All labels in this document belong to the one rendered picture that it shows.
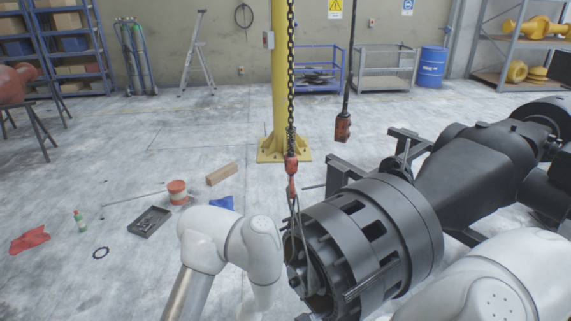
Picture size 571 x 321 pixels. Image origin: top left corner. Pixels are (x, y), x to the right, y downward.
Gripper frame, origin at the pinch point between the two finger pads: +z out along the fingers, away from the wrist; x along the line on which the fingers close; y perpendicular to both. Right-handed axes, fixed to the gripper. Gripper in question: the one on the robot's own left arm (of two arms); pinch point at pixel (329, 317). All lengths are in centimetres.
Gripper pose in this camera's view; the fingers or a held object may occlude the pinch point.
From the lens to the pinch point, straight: 135.7
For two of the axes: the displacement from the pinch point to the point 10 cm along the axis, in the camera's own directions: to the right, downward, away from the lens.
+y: -3.3, 4.3, 8.4
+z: 8.5, -2.5, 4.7
